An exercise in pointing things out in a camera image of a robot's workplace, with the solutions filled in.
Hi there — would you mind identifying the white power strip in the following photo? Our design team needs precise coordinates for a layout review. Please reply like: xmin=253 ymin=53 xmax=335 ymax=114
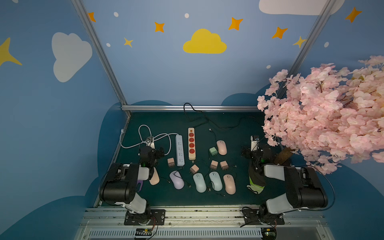
xmin=175 ymin=135 xmax=185 ymax=167

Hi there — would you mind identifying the purple wireless mouse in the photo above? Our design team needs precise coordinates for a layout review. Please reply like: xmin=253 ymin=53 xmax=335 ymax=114
xmin=170 ymin=171 xmax=185 ymax=190

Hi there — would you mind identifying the cream red power strip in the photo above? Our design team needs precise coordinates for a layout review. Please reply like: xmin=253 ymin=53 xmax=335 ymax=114
xmin=188 ymin=128 xmax=196 ymax=161

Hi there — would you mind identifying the green charger adapter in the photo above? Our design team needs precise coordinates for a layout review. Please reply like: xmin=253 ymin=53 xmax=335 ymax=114
xmin=209 ymin=147 xmax=218 ymax=156

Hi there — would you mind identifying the light green wireless mouse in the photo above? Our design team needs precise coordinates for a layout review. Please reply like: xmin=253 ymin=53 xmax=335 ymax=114
xmin=193 ymin=173 xmax=207 ymax=193

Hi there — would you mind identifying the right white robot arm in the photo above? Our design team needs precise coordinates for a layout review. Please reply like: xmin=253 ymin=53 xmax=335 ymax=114
xmin=241 ymin=147 xmax=329 ymax=215

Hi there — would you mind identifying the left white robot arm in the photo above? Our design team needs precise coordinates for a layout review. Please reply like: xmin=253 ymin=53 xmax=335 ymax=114
xmin=99 ymin=146 xmax=165 ymax=216

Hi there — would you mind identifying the black green work glove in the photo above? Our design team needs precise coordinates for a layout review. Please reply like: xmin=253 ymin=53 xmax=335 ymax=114
xmin=247 ymin=163 xmax=266 ymax=195

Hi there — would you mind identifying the purple pink garden fork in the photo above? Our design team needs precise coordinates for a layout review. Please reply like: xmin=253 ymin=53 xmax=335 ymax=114
xmin=136 ymin=180 xmax=144 ymax=193

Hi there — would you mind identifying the pink cherry blossom tree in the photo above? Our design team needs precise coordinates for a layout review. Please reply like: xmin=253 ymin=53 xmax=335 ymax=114
xmin=257 ymin=56 xmax=384 ymax=174

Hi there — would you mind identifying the beige pink wireless mouse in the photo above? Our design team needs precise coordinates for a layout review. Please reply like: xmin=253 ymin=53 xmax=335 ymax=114
xmin=149 ymin=168 xmax=160 ymax=186

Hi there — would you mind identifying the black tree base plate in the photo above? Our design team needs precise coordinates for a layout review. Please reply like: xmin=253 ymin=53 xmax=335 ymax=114
xmin=273 ymin=148 xmax=294 ymax=167

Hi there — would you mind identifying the aluminium frame rail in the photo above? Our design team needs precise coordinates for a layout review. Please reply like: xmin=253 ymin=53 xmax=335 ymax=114
xmin=121 ymin=105 xmax=260 ymax=112

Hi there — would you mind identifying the black power strip cable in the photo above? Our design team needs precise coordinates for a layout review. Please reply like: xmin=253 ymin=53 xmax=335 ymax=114
xmin=183 ymin=102 xmax=263 ymax=130

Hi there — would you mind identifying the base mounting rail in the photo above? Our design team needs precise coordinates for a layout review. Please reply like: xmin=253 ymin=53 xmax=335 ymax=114
xmin=75 ymin=205 xmax=334 ymax=240

